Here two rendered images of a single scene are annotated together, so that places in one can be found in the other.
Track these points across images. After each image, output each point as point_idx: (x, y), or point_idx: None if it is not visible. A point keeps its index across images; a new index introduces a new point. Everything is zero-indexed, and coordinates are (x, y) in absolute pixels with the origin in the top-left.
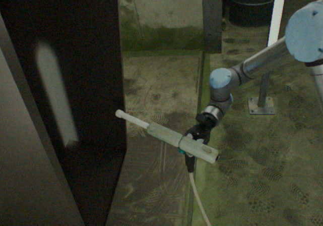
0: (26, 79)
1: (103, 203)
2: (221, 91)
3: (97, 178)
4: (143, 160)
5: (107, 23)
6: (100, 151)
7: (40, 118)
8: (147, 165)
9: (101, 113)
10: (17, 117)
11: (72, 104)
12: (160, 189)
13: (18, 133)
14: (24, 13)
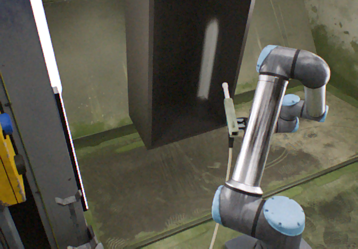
0: (193, 32)
1: (181, 134)
2: (283, 109)
3: (193, 122)
4: None
5: (243, 24)
6: (211, 113)
7: (152, 27)
8: None
9: None
10: (146, 22)
11: (214, 68)
12: None
13: (145, 28)
14: None
